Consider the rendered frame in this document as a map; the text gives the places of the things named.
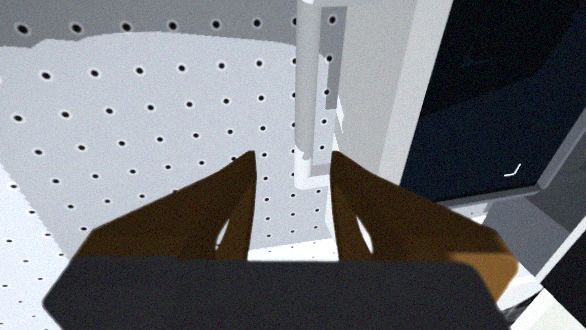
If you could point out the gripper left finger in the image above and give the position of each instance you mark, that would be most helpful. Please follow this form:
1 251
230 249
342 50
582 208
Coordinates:
187 222

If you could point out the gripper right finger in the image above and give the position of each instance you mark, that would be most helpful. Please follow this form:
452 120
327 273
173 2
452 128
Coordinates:
404 226

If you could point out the white lab instrument with drawer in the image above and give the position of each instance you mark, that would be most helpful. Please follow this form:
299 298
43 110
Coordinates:
504 106

